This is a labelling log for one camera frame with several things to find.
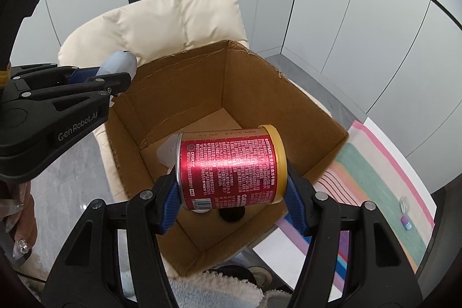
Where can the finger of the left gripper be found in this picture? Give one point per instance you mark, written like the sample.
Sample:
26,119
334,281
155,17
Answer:
100,86
51,74

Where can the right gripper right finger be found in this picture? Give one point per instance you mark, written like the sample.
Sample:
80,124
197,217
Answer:
312,212

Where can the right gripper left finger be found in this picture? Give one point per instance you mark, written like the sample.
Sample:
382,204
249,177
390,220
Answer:
155,209

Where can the translucent plastic container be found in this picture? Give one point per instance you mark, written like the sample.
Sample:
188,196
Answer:
166,153

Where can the red metal can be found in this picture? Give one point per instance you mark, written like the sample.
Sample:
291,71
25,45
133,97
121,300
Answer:
231,168

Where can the black round puff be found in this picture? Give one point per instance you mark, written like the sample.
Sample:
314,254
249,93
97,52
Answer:
232,214

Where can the clear oval lens case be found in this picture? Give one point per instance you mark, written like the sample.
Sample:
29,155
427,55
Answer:
404,205

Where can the small purple blue tube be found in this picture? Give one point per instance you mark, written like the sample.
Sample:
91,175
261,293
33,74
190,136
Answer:
406,223

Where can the round white compact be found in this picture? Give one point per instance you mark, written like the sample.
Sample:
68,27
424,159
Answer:
201,211

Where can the left hand with nails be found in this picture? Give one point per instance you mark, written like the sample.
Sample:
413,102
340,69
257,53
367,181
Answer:
19,216

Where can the cream padded chair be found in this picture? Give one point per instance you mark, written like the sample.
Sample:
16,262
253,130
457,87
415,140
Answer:
170,39

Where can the striped colourful towel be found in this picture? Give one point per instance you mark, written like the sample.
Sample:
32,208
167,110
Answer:
370,167

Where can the light blue fleece garment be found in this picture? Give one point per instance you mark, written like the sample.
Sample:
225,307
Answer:
227,286

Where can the brown cardboard box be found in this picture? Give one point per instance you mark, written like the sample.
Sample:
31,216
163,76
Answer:
218,90

